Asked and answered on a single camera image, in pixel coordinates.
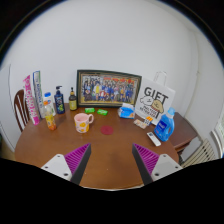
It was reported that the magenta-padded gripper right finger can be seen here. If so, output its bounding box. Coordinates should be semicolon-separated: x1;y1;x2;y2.
131;142;184;186

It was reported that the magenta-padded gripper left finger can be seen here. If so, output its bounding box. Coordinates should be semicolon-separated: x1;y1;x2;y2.
40;142;92;186

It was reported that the orange juice plastic bottle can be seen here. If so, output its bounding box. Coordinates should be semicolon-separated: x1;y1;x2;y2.
43;100;58;131

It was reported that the white remote control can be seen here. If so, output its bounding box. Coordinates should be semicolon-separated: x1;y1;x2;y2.
146;131;162;147

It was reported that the blue detergent bottle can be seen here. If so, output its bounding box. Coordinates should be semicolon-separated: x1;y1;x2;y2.
153;107;176;143

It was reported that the pink mug with orange prints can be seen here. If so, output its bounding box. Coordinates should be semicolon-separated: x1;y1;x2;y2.
73;112;95;134

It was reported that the small yellow and white card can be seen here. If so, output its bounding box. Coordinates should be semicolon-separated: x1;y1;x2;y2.
143;115;154;127

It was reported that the flat round red coaster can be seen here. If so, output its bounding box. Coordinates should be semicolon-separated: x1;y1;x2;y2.
100;124;115;136

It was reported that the dark wooden side table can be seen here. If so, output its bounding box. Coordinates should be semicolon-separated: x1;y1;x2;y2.
169;111;200;154

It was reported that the blue tissue pack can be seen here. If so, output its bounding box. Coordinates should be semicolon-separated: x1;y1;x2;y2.
117;102;137;120

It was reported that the white radiator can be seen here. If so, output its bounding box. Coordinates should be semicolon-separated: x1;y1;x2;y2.
181;138;218;168

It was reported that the dark blue pump bottle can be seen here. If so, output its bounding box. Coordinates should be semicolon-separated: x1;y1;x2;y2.
53;85;66;115

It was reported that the white paper gift bag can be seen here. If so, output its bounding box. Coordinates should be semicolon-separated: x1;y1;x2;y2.
134;70;177;126

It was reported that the white bottle with blue cap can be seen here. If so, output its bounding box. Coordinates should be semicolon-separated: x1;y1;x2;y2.
42;92;57;118

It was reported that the pink shuttlecock tube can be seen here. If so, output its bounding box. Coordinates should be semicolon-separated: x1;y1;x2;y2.
22;74;41;126

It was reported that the white and blue shuttlecock tube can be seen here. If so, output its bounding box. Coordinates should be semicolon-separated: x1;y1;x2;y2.
32;70;46;120

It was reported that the brown wooden chair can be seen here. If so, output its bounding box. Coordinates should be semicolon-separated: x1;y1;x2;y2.
13;88;31;133

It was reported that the framed group photo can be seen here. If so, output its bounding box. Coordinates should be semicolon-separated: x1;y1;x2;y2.
76;69;143;108

